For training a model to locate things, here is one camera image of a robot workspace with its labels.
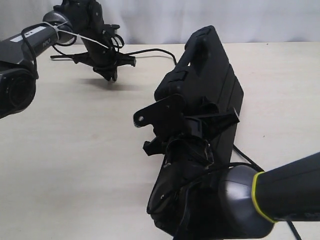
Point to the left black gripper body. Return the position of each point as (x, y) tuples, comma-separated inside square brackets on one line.
[(105, 60)]

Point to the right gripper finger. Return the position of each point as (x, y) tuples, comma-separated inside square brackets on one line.
[(208, 108), (209, 126)]

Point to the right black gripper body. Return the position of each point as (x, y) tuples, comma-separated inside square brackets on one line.
[(184, 141)]

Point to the black plastic carrying case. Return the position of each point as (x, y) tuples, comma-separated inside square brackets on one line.
[(203, 70)]

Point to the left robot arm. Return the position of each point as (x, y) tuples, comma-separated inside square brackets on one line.
[(67, 22)]

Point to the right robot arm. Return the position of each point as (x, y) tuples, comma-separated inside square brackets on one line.
[(195, 197)]

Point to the white backdrop curtain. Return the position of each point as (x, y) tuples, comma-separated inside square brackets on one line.
[(236, 21)]

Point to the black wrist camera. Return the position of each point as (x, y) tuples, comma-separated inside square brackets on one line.
[(160, 112)]

